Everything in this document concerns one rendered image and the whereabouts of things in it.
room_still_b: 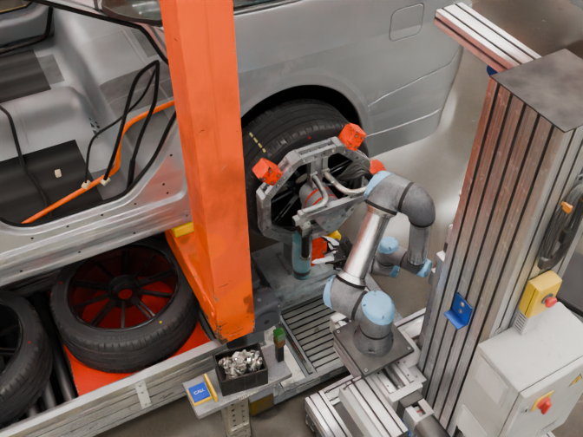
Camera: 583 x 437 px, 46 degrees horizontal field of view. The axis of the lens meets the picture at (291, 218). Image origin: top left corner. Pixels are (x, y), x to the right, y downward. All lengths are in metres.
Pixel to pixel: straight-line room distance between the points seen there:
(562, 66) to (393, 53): 1.37
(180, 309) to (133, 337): 0.24
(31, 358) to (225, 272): 0.97
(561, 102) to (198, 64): 0.96
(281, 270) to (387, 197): 1.29
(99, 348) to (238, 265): 0.81
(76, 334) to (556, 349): 1.95
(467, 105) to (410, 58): 2.01
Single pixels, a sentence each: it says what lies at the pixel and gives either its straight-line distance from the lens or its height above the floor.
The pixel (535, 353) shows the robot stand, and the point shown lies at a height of 1.23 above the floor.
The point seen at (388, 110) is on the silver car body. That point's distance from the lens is 3.27.
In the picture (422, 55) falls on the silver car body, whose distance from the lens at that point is 3.20.
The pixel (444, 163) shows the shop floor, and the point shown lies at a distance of 4.60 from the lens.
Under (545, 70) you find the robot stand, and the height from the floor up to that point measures 2.03.
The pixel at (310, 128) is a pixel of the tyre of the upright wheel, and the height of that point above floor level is 1.18.
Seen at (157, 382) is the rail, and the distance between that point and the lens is 3.13.
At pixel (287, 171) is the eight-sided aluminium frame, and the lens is 2.83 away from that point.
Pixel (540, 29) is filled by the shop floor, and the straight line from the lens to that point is 6.20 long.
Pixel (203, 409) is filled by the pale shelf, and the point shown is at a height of 0.45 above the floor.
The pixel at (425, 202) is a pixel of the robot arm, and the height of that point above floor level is 1.32.
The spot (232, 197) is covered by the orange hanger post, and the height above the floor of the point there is 1.35.
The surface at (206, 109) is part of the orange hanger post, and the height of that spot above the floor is 1.74.
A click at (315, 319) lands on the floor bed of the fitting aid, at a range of 3.63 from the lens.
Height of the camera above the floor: 2.97
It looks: 46 degrees down
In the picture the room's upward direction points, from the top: straight up
